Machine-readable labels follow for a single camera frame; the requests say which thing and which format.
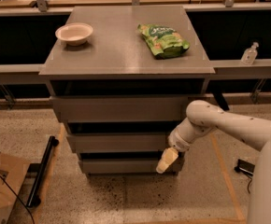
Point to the grey drawer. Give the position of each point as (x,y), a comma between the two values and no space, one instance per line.
(120,109)
(117,142)
(118,166)

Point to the grey bottom drawer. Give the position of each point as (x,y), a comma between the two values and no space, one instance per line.
(118,166)

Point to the grey drawer cabinet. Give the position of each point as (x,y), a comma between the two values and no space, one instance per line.
(116,61)

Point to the black stand foot left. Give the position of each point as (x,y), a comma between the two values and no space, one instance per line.
(39,170)

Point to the green chip bag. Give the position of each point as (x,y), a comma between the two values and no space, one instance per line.
(164,42)

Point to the clear sanitizer bottle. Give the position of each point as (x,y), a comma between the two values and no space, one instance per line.
(250,54)

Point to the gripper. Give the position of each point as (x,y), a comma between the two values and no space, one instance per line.
(178,141)

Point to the grey metal rail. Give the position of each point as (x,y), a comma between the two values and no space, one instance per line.
(23,74)

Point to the black power adapter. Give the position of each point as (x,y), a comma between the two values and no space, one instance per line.
(244,167)

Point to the cardboard box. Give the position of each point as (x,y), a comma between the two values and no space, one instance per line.
(12,174)

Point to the white paper bowl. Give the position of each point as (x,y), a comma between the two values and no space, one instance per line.
(74,34)

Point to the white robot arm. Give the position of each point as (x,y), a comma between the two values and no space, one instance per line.
(201,118)

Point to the grey top drawer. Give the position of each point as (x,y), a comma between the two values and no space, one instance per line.
(120,109)

